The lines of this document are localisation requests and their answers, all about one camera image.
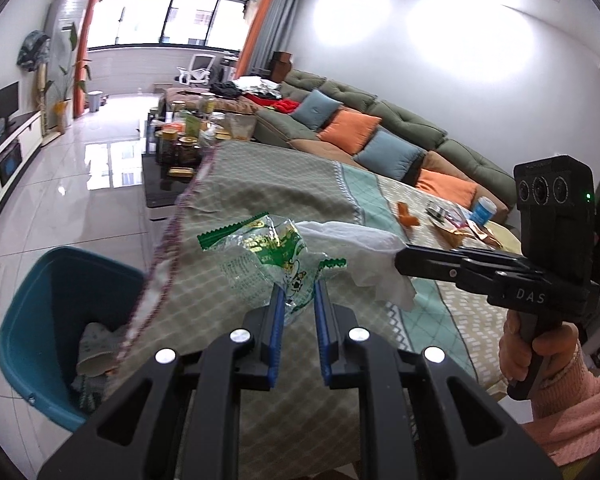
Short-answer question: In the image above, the right orange grey curtain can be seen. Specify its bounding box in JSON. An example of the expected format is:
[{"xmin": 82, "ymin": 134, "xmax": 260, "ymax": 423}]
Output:
[{"xmin": 235, "ymin": 0, "xmax": 301, "ymax": 77}]

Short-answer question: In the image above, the blue cushion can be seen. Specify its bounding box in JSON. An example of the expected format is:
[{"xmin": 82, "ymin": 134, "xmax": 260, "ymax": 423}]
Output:
[
  {"xmin": 290, "ymin": 89, "xmax": 342, "ymax": 131},
  {"xmin": 353, "ymin": 127, "xmax": 427, "ymax": 184}
]

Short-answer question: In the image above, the left orange curtain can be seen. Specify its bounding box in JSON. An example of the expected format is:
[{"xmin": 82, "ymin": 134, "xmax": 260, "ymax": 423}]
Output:
[{"xmin": 72, "ymin": 0, "xmax": 100, "ymax": 118}]

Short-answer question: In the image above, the small curled orange peel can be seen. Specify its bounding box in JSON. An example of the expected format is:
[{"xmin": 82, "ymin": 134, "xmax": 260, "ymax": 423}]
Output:
[{"xmin": 396, "ymin": 202, "xmax": 420, "ymax": 228}]

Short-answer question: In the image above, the person's right hand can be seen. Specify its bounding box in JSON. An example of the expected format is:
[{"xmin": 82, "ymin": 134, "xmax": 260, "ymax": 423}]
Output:
[{"xmin": 498, "ymin": 310, "xmax": 583, "ymax": 400}]

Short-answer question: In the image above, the orange cushion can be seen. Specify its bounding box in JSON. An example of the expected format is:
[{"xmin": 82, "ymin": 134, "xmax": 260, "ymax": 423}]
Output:
[
  {"xmin": 416, "ymin": 169, "xmax": 478, "ymax": 209},
  {"xmin": 317, "ymin": 108, "xmax": 381, "ymax": 155}
]

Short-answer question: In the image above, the grey black snack packet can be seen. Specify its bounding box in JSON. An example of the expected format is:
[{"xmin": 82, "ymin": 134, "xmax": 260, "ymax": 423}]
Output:
[{"xmin": 426, "ymin": 202, "xmax": 446, "ymax": 221}]

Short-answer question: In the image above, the teal plastic trash bin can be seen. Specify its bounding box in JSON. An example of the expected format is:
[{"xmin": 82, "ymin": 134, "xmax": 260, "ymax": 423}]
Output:
[{"xmin": 0, "ymin": 246, "xmax": 145, "ymax": 432}]

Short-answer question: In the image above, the white tv cabinet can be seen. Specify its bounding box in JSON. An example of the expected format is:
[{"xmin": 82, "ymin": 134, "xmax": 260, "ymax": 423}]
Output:
[{"xmin": 0, "ymin": 112, "xmax": 43, "ymax": 214}]

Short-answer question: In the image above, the white standing air conditioner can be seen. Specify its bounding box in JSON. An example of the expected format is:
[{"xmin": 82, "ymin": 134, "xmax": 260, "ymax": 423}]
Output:
[{"xmin": 44, "ymin": 0, "xmax": 87, "ymax": 131}]

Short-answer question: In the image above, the near orange cushion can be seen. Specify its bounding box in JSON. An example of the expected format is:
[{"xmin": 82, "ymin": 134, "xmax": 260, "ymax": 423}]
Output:
[{"xmin": 416, "ymin": 169, "xmax": 478, "ymax": 209}]

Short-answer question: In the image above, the small black monitor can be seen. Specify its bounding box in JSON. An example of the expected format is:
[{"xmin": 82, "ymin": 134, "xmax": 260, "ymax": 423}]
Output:
[{"xmin": 0, "ymin": 81, "xmax": 19, "ymax": 126}]

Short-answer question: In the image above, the cluttered black coffee table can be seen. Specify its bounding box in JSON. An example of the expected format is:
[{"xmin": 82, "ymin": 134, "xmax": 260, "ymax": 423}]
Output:
[{"xmin": 140, "ymin": 91, "xmax": 261, "ymax": 208}]

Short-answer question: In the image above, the patchwork table cloth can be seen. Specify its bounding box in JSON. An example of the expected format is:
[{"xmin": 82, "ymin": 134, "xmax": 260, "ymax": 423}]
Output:
[{"xmin": 107, "ymin": 141, "xmax": 506, "ymax": 479}]

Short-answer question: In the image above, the far blue cushion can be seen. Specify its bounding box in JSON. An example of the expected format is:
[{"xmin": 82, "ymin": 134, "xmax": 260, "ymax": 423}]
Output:
[{"xmin": 290, "ymin": 89, "xmax": 342, "ymax": 131}]

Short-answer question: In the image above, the white small waste bin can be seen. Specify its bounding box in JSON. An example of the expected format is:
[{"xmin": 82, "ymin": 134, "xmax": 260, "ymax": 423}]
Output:
[{"xmin": 86, "ymin": 90, "xmax": 104, "ymax": 113}]

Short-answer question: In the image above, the large window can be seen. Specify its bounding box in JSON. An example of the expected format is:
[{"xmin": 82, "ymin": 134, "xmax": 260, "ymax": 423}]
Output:
[{"xmin": 90, "ymin": 0, "xmax": 249, "ymax": 51}]

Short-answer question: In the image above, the far orange cushion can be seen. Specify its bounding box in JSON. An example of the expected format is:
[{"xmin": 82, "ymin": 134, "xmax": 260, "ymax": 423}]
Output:
[{"xmin": 317, "ymin": 108, "xmax": 381, "ymax": 155}]

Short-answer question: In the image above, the white crushed paper cup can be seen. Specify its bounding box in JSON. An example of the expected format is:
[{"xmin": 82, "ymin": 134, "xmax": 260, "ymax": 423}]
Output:
[{"xmin": 76, "ymin": 323, "xmax": 126, "ymax": 378}]

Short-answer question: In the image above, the blue white lidded cup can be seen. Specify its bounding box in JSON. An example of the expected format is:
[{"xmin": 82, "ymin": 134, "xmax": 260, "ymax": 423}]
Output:
[{"xmin": 470, "ymin": 196, "xmax": 498, "ymax": 228}]

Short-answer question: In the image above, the white tissue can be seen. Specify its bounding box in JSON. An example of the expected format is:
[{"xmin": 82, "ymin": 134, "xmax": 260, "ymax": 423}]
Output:
[{"xmin": 296, "ymin": 221, "xmax": 416, "ymax": 311}]

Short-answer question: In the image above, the tall green potted plant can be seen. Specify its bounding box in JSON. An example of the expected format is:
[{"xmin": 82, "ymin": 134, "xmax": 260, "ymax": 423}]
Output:
[{"xmin": 44, "ymin": 22, "xmax": 79, "ymax": 134}]

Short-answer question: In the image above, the pink sweater forearm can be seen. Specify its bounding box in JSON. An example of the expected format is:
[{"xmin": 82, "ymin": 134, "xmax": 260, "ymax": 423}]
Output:
[{"xmin": 522, "ymin": 349, "xmax": 600, "ymax": 469}]

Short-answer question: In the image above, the green brown sectional sofa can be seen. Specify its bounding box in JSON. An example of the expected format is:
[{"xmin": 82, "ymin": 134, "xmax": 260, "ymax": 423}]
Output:
[{"xmin": 248, "ymin": 70, "xmax": 516, "ymax": 223}]

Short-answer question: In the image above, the near blue cushion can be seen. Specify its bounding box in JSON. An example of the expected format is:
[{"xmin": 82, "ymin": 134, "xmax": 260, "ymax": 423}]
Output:
[{"xmin": 353, "ymin": 127, "xmax": 427, "ymax": 184}]

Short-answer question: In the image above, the white office chair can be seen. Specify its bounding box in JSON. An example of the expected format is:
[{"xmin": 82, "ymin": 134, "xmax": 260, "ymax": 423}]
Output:
[{"xmin": 175, "ymin": 54, "xmax": 215, "ymax": 86}]

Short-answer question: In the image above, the green clear plastic snack bag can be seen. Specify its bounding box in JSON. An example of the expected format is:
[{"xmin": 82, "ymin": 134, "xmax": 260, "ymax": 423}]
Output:
[{"xmin": 197, "ymin": 212, "xmax": 347, "ymax": 325}]

